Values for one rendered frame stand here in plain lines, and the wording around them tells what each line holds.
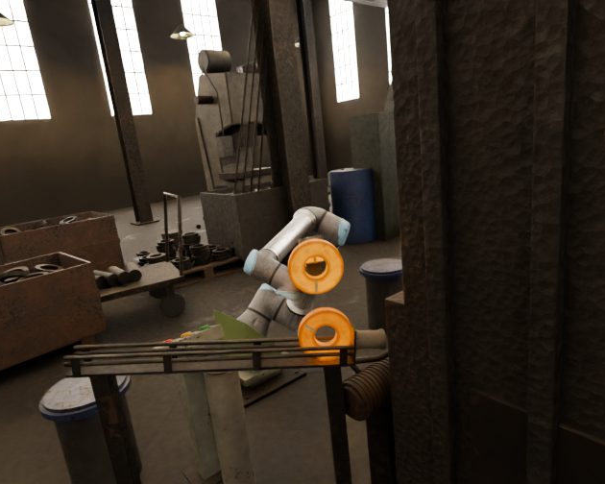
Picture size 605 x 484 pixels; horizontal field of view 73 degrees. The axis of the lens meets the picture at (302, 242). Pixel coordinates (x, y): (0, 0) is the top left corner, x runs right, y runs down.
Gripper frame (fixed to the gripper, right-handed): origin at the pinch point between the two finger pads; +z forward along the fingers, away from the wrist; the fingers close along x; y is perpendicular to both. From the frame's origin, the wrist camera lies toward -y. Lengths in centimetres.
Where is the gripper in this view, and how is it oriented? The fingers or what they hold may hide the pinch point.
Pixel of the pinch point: (314, 259)
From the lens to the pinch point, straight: 117.1
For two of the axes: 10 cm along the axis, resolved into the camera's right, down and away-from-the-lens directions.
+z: 0.3, -0.5, -10.0
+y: -1.3, -9.9, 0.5
